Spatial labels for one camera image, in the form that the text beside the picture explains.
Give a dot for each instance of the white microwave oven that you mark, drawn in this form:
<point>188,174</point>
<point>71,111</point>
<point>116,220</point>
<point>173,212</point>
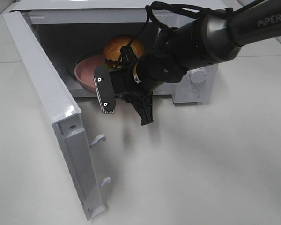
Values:
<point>70,30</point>

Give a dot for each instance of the pink speckled plate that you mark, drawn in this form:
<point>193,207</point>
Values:
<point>84,71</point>

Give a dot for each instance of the white timer knob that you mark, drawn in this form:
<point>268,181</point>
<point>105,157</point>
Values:
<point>198,76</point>

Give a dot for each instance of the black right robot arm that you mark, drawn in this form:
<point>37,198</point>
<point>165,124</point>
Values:
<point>191,37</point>

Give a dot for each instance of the white microwave door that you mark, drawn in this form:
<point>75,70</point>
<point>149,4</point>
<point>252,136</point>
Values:
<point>63,113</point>

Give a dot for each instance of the burger with cheese and lettuce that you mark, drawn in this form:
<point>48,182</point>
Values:
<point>111,50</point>

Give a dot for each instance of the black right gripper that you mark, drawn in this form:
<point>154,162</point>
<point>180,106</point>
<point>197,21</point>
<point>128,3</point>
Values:
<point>125,83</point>

